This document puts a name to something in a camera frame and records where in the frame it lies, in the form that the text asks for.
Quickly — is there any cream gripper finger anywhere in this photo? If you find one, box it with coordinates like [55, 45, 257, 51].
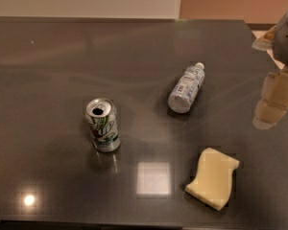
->
[252, 26, 276, 51]
[252, 66, 288, 130]

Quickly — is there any yellow sponge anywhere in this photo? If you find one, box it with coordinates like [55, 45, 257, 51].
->
[185, 148, 240, 211]

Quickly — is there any clear plastic water bottle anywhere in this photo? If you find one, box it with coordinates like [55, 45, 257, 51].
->
[168, 62, 205, 114]

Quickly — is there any green and white soda can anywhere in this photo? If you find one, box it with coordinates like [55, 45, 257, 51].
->
[85, 98, 121, 152]

